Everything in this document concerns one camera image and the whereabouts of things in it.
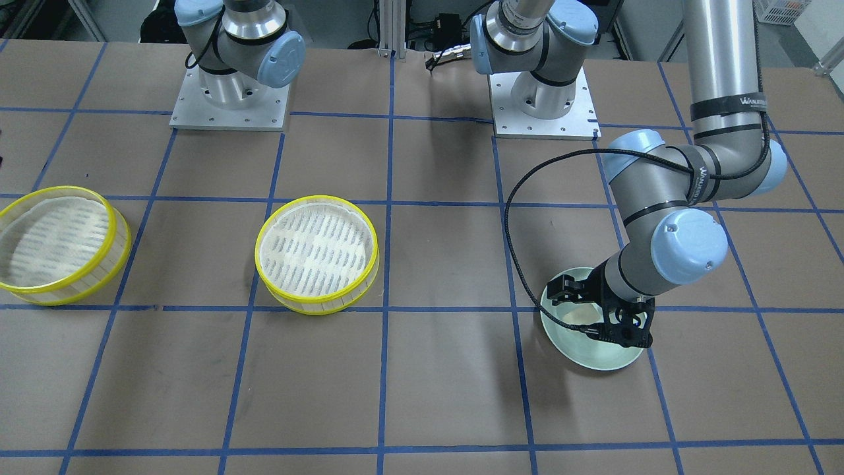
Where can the yellow steamer basket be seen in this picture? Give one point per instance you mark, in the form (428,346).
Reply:
(318,254)
(61,244)

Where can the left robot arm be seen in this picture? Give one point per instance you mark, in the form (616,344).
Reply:
(657,187)

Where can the aluminium frame post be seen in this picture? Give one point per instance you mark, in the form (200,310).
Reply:
(392,22)

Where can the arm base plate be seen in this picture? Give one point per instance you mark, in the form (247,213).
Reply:
(231,102)
(524,108)

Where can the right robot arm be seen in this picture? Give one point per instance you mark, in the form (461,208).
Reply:
(250,37)

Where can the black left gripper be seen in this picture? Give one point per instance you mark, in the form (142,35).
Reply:
(591,289)

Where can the pale green plate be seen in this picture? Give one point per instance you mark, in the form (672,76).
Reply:
(589,353)

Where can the white steamed bun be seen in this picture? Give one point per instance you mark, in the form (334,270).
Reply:
(582,315)

